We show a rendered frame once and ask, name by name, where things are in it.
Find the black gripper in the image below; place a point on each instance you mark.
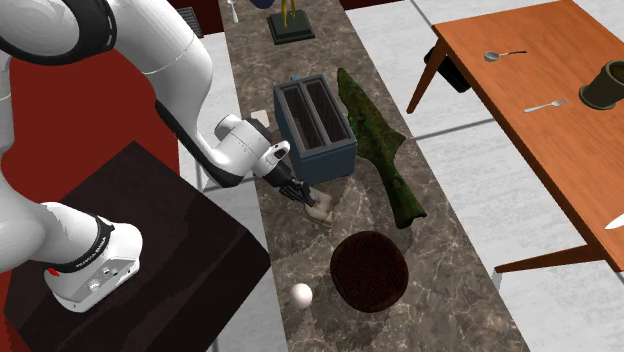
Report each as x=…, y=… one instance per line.
x=282, y=178

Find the pale bread slice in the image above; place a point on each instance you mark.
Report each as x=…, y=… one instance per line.
x=322, y=212

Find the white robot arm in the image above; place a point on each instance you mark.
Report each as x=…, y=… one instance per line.
x=166, y=53

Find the blue toaster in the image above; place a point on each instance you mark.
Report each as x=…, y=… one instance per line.
x=325, y=161

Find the small pale square tile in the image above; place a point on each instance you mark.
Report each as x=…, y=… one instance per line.
x=260, y=117

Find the green corroded spearhead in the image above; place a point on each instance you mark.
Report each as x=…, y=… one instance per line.
x=378, y=141

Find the dark brown round disc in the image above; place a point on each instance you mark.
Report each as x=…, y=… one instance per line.
x=369, y=271

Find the white ball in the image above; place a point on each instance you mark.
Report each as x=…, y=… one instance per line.
x=300, y=296

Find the dark robot stand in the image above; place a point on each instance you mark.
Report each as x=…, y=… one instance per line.
x=185, y=253

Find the gold figure on dark base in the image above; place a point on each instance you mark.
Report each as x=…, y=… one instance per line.
x=291, y=28

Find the black bin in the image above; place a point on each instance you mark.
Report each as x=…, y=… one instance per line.
x=451, y=73

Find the white spoon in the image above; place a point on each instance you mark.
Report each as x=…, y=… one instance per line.
x=234, y=12

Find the dark blue bowl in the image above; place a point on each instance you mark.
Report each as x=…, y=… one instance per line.
x=263, y=3

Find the black grille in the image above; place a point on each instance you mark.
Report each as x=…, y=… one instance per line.
x=192, y=22

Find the silver ladle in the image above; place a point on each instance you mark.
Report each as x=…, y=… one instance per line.
x=492, y=56

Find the silver fork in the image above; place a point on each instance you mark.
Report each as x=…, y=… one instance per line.
x=548, y=105

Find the brown wooden table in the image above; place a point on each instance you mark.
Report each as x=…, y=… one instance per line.
x=560, y=141

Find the white knife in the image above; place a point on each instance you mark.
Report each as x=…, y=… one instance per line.
x=617, y=222

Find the dark green pot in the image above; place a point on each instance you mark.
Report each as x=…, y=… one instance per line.
x=604, y=90

